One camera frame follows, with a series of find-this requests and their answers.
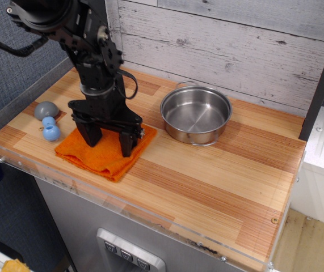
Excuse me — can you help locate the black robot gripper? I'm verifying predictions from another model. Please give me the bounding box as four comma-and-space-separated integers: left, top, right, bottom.
68, 84, 144, 157

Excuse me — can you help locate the orange knitted cloth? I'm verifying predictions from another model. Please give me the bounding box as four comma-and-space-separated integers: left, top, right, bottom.
55, 125, 158, 182

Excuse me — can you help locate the stainless steel pot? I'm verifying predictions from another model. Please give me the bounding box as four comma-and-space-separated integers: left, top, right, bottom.
160, 80, 233, 146

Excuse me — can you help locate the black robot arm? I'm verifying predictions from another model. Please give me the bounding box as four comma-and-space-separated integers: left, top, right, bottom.
8, 1, 144, 157

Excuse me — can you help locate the blue peanut-shaped toy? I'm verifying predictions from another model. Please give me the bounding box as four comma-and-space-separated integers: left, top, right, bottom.
42, 116, 61, 142

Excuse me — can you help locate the grey half dome toy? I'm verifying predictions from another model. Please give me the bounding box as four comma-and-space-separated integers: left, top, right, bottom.
33, 101, 59, 120

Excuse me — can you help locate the silver button control panel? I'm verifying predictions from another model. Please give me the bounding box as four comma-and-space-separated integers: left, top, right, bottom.
96, 228, 166, 271

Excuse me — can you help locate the clear acrylic guard rail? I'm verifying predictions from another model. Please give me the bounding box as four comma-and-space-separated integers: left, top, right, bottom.
0, 41, 306, 272

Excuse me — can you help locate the black sleeved cable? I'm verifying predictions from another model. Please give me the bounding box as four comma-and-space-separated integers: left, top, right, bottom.
0, 27, 49, 58

